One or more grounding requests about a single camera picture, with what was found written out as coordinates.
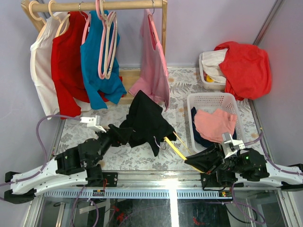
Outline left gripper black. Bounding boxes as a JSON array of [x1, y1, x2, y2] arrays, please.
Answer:
[[92, 125, 134, 168]]

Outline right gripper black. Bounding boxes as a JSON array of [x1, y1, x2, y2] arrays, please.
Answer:
[[183, 143, 244, 175]]

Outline black t shirt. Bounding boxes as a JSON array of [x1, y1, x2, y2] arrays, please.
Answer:
[[109, 90, 177, 157]]

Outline yellow hanger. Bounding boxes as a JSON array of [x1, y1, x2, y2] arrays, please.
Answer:
[[154, 131, 191, 161]]

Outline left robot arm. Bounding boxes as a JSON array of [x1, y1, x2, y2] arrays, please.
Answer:
[[3, 124, 133, 204]]

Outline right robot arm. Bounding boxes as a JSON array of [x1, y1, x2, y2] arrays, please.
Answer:
[[184, 143, 303, 192]]

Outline navy blue folded shirt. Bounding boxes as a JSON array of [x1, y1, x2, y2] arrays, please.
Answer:
[[191, 107, 237, 148]]

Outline salmon pink folded shirt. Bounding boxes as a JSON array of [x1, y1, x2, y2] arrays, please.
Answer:
[[194, 109, 237, 143]]

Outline pink empty hanger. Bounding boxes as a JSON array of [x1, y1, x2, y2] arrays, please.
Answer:
[[95, 0, 110, 79]]

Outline pink t shirt on hanger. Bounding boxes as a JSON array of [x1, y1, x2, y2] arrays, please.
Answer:
[[128, 9, 170, 110]]

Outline red t shirt on hanger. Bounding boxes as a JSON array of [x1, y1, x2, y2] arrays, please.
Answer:
[[51, 10, 110, 120]]

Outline blue t shirt on hanger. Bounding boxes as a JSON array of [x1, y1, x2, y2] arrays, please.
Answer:
[[80, 11, 127, 110]]

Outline white t shirt on hanger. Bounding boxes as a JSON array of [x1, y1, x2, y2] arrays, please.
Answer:
[[30, 17, 60, 115]]

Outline beige empty hanger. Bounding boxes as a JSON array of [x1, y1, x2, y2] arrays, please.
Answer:
[[104, 11, 117, 79]]

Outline peach hanger far left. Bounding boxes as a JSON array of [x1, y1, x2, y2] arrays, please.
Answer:
[[29, 0, 46, 25]]

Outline floral table mat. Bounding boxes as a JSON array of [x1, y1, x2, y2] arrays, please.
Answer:
[[53, 68, 263, 175]]

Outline wooden clothes rack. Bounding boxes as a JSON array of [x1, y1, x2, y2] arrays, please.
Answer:
[[22, 0, 167, 104]]

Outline white laundry basket front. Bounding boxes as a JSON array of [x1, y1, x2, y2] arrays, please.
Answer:
[[187, 92, 247, 153]]

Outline white laundry basket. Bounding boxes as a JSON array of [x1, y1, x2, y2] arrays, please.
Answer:
[[199, 53, 225, 91], [187, 92, 247, 153]]

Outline white laundry basket back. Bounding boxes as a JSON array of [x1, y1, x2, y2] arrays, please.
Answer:
[[199, 53, 225, 91]]

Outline yellow item in back basket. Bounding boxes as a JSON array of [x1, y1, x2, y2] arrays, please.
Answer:
[[206, 75, 214, 83]]

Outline red orange cloth on basket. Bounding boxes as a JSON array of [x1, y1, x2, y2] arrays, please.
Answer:
[[214, 41, 272, 101]]

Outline white cloth in back basket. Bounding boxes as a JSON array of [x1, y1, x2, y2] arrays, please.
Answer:
[[202, 48, 227, 83]]

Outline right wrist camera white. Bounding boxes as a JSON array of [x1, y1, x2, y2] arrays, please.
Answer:
[[221, 132, 245, 158]]

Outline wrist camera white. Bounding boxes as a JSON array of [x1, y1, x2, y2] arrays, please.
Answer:
[[80, 115, 106, 133], [221, 132, 245, 158]]

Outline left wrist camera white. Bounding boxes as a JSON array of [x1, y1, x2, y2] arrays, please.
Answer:
[[80, 115, 106, 133]]

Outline aluminium rail frame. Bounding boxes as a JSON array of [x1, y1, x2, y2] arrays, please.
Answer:
[[42, 171, 230, 199]]

